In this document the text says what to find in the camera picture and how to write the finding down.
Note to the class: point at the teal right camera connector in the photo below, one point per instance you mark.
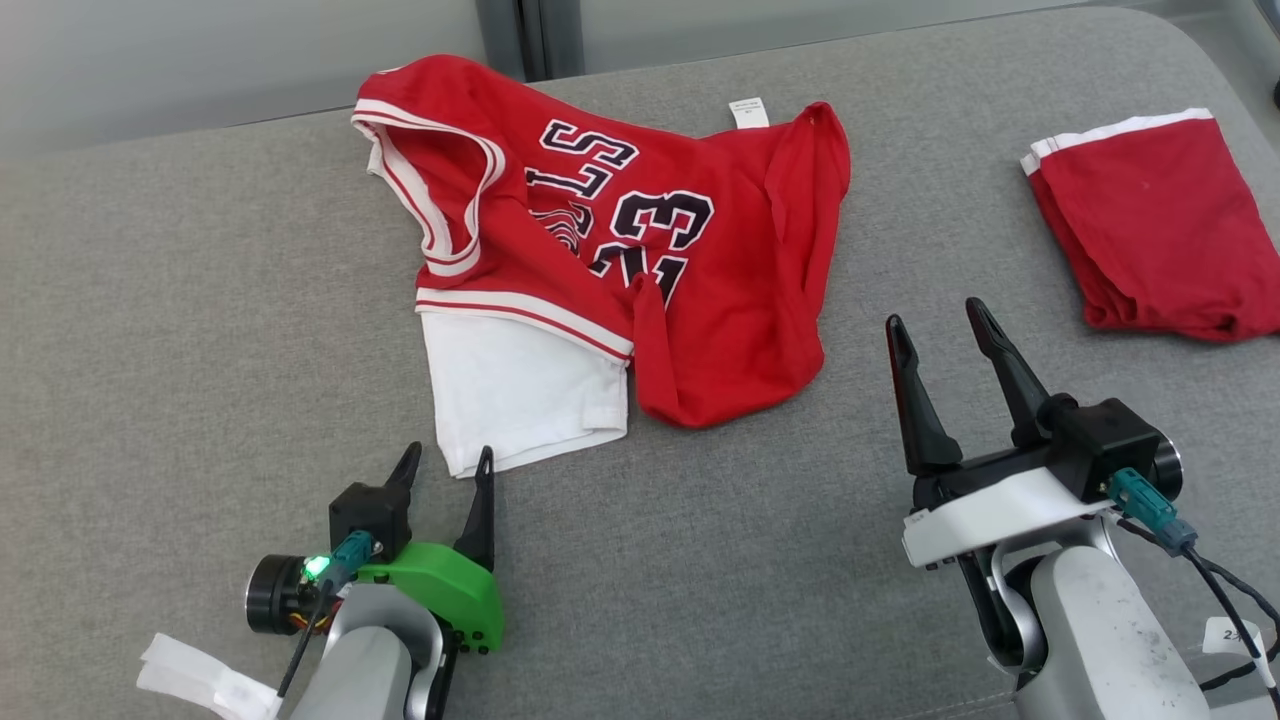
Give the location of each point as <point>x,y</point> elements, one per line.
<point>1150,510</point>

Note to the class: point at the red shorts with white stripe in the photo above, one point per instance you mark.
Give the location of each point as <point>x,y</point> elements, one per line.
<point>1160,240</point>

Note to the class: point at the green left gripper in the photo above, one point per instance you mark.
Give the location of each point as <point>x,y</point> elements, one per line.
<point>450,590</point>

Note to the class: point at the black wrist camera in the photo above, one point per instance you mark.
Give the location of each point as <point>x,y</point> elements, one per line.
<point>370,515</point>
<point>1100,440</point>

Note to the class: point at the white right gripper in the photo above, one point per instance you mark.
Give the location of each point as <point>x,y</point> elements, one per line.
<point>990,515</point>

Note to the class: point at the white tape tag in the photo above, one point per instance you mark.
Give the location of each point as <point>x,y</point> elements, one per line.
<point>200,680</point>

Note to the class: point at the teal left camera connector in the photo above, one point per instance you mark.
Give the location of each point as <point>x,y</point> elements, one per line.
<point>345,558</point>

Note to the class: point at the white paper label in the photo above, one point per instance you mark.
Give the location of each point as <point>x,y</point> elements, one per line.
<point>1232,637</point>

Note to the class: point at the red jersey number 23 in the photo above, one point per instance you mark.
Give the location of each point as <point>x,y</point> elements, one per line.
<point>740,300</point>

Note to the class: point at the grey partition post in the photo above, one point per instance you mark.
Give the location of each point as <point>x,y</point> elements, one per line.
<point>530,35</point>

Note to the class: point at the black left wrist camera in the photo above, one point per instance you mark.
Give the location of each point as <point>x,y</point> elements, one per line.
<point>370,515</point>

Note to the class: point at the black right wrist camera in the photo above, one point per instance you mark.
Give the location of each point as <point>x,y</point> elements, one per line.
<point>1100,440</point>

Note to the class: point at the teal camera connector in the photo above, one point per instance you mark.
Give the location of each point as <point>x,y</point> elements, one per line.
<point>1150,510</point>
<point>345,558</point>

